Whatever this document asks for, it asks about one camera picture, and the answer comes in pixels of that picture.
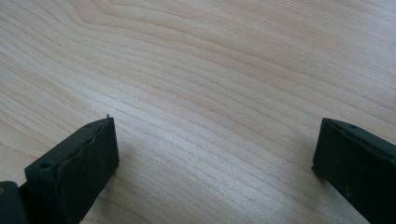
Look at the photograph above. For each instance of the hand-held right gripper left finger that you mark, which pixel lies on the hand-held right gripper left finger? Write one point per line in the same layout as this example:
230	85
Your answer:
77	168

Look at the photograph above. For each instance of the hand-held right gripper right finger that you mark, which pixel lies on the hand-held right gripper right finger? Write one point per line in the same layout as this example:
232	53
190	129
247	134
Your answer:
358	168

